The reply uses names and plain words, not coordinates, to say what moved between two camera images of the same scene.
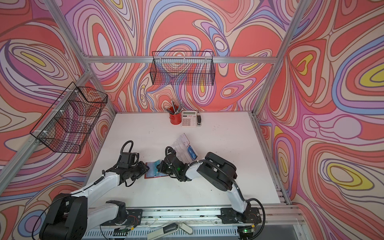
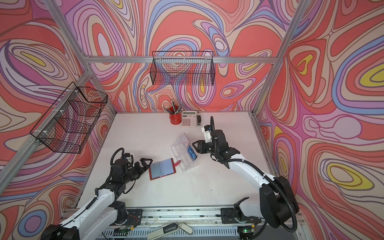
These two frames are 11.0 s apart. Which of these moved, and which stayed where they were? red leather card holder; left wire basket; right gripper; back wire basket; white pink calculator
Moved: right gripper; red leather card holder
Stayed: left wire basket; back wire basket; white pink calculator
